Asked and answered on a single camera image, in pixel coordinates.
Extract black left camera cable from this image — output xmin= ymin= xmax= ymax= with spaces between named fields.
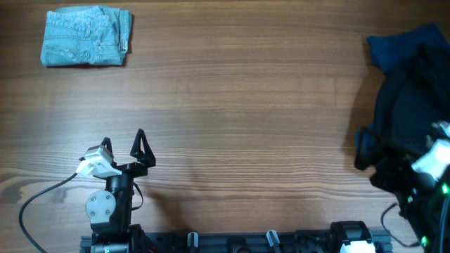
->
xmin=18 ymin=171 xmax=79 ymax=253

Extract light blue denim shorts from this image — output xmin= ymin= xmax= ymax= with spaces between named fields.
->
xmin=41 ymin=5 xmax=132 ymax=67

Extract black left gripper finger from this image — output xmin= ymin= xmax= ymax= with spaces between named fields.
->
xmin=130 ymin=129 xmax=156 ymax=167
xmin=101 ymin=137 xmax=114 ymax=163

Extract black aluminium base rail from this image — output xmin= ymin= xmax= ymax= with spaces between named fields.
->
xmin=79 ymin=230 xmax=392 ymax=253

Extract black garment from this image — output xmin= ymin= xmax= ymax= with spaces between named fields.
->
xmin=373 ymin=45 xmax=449 ymax=153

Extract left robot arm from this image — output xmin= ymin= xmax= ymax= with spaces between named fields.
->
xmin=77 ymin=129 xmax=157 ymax=253

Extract navy blue garment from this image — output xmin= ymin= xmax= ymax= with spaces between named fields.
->
xmin=354 ymin=23 xmax=449 ymax=155

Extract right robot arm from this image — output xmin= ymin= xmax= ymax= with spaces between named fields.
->
xmin=354 ymin=126 xmax=449 ymax=252

